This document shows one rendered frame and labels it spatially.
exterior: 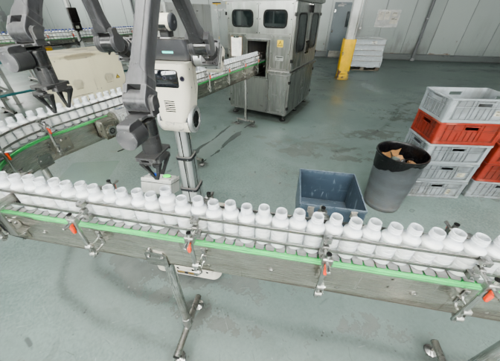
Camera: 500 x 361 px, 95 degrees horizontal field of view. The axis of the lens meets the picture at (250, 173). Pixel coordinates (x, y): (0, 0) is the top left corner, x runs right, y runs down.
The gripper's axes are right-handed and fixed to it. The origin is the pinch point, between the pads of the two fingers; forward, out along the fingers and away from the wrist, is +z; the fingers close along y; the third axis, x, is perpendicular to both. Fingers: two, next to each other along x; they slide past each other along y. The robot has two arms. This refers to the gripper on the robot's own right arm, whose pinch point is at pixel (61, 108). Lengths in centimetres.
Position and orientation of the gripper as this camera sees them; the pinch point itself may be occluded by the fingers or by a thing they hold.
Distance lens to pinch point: 115.3
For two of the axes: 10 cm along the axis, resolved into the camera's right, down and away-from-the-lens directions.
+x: 9.9, 1.0, -1.3
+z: -0.1, 8.3, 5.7
